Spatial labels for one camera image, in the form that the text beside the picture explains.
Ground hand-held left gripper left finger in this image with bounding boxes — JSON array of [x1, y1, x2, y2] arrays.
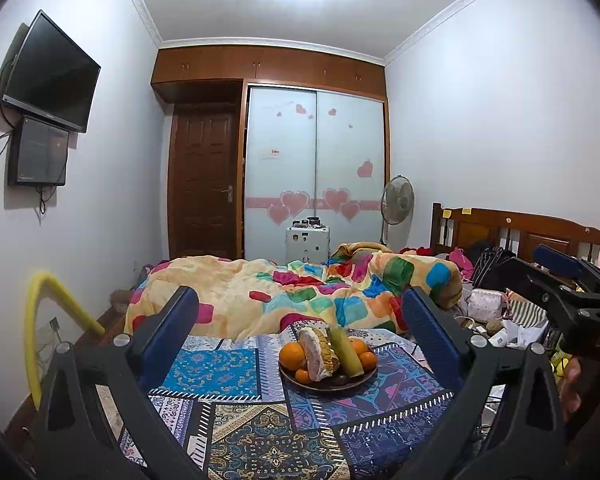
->
[[30, 285, 216, 480]]

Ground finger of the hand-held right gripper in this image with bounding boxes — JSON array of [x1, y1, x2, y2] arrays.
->
[[502, 256, 600, 331], [532, 244, 600, 291]]

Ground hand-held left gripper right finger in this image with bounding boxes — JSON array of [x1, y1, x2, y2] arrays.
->
[[385, 287, 567, 480]]

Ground purple round plate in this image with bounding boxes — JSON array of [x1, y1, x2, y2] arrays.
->
[[278, 345, 379, 393]]

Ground person's right hand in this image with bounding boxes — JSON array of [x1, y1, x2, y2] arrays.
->
[[562, 357, 583, 423]]

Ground pink dotted bag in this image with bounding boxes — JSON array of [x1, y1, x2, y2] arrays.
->
[[465, 287, 508, 321]]

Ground black striped bag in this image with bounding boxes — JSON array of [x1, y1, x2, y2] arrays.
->
[[472, 246, 518, 293]]

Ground colourful checked quilt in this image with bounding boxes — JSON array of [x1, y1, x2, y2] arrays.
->
[[124, 242, 463, 341]]

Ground pink clothes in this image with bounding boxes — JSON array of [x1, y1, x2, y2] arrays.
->
[[445, 247, 476, 281]]

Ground wooden bed headboard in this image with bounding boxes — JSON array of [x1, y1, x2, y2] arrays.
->
[[430, 202, 600, 266]]

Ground blue patchwork blanket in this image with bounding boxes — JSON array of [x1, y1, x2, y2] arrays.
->
[[115, 327, 481, 480]]

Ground standing fan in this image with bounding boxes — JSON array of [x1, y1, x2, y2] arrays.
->
[[380, 175, 415, 251]]

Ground yellow foam tube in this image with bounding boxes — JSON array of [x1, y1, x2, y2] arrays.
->
[[24, 271, 106, 408]]

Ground brown wooden door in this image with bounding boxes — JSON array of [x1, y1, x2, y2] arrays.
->
[[167, 102, 243, 261]]

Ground frosted wardrobe sliding doors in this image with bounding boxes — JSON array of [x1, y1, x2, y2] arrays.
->
[[242, 82, 388, 266]]

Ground wooden overhead cabinets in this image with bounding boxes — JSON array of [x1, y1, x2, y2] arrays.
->
[[151, 45, 387, 106]]

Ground small black wall monitor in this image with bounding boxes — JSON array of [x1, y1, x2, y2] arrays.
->
[[7, 115, 71, 187]]

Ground black wall television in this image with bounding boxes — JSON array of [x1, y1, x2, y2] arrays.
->
[[0, 10, 102, 134]]

